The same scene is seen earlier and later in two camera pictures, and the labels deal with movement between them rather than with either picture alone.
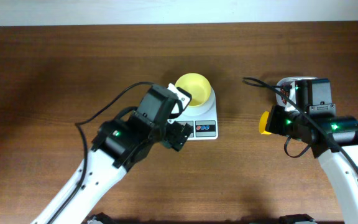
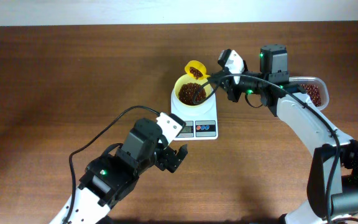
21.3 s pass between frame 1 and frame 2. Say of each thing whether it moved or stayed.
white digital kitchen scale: stayed
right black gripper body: moved
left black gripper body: moved
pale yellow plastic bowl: stayed
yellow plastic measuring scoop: moved
